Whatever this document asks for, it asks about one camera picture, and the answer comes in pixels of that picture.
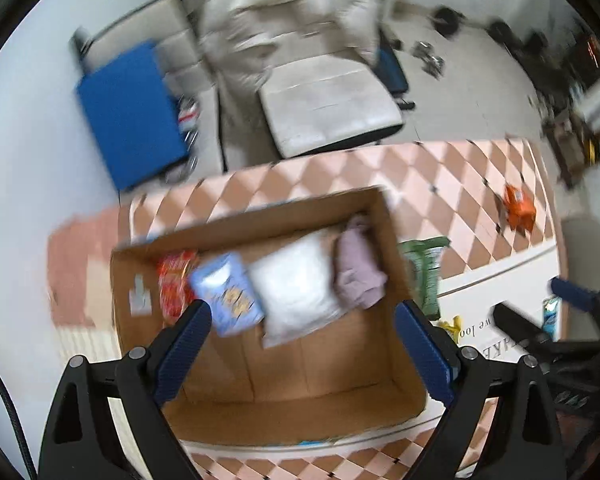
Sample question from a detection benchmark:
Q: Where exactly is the white cushioned armchair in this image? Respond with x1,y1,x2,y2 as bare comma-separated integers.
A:
155,25,405,159

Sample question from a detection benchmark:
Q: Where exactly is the brown cardboard box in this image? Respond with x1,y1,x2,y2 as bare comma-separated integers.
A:
109,185,429,447

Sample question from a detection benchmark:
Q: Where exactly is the pink checkered tablecloth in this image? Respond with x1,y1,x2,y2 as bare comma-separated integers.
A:
47,137,564,480

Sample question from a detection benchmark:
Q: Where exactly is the light blue packet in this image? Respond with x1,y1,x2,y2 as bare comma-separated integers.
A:
542,296,561,337

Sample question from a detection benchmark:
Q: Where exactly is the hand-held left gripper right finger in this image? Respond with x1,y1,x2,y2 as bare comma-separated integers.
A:
394,300,569,480

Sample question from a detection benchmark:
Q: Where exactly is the green packet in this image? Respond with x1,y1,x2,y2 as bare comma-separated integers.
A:
398,237,451,321

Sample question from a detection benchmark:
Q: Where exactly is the orange snack packet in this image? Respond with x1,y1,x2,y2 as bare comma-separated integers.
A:
502,184,537,234

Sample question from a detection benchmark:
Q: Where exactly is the white puffer jacket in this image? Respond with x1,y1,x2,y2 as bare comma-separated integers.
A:
197,0,382,98

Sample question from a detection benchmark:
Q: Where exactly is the white plastic packet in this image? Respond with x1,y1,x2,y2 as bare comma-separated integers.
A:
248,233,349,349

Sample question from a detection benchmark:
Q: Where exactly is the black dumbbell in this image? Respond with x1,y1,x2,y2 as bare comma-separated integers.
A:
486,19,517,45
431,6,464,37

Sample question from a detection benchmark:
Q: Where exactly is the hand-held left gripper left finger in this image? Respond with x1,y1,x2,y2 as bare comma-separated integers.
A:
39,300,214,480

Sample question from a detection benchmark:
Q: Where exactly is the black cable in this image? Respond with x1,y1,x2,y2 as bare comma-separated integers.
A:
0,344,37,480

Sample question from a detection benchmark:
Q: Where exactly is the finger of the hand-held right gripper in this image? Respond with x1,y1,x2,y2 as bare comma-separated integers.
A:
549,277,600,322
493,302,567,349

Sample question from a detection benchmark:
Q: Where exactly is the mauve folded cloth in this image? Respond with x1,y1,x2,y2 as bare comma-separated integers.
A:
332,216,389,310

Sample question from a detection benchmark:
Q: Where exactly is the blue snack packet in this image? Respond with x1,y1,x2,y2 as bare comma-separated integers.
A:
188,252,265,338

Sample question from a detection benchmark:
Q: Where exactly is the red snack packet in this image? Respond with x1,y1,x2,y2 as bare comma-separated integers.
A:
157,251,201,324

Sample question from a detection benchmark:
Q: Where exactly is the blue chair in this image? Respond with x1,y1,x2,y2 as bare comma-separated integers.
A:
71,27,190,192

